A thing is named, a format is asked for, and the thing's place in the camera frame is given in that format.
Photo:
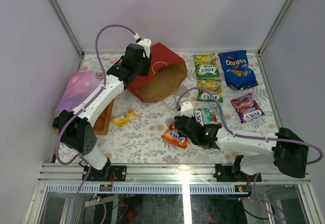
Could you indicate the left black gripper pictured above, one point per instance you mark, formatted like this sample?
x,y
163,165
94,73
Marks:
x,y
143,65

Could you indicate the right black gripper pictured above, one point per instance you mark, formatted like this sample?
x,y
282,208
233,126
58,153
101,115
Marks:
x,y
194,119

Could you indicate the teal mint candy bag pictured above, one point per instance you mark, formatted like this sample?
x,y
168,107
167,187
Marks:
x,y
209,115

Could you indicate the orange fruit candy bag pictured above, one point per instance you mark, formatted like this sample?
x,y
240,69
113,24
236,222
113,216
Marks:
x,y
174,137

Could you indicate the red paper bag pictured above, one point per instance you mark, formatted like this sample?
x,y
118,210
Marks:
x,y
166,73

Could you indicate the purple snack packet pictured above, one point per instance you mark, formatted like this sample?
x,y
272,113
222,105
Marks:
x,y
247,108

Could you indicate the green yellow snack packet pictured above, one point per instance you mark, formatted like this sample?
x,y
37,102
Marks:
x,y
209,90

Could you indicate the yellow small snack bar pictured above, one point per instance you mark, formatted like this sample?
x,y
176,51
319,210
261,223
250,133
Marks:
x,y
125,118

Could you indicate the blue chips bag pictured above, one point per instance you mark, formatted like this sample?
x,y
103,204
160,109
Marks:
x,y
236,70

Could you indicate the green candy bag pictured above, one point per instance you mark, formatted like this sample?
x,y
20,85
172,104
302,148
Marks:
x,y
206,66

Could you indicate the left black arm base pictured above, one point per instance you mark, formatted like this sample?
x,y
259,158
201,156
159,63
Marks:
x,y
110,173

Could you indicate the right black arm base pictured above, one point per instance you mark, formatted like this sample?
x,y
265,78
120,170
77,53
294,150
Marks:
x,y
232,173

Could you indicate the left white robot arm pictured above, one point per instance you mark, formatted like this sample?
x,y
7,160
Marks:
x,y
76,127

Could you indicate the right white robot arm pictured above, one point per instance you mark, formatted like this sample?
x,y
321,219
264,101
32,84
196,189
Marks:
x,y
284,151

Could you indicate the purple frozen gift bag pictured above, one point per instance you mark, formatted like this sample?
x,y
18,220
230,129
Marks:
x,y
79,87

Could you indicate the floral table cloth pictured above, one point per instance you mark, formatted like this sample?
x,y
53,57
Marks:
x,y
140,141

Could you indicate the orange wooden tray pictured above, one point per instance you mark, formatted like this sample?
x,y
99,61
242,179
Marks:
x,y
101,125

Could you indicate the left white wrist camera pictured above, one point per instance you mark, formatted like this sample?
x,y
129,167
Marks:
x,y
145,43

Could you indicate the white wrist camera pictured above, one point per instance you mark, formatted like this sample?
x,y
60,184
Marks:
x,y
145,43
185,109

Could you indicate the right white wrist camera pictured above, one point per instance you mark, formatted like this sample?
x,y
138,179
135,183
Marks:
x,y
185,109

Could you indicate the aluminium front rail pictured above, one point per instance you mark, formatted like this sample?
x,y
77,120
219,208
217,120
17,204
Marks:
x,y
156,179

